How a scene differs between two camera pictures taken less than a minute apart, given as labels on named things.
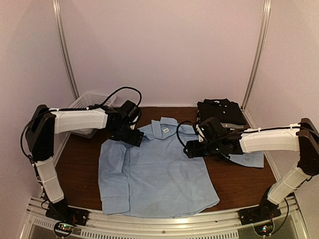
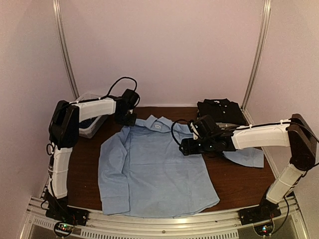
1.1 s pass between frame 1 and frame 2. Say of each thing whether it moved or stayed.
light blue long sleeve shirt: stayed
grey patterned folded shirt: stayed
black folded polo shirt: stayed
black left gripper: moved
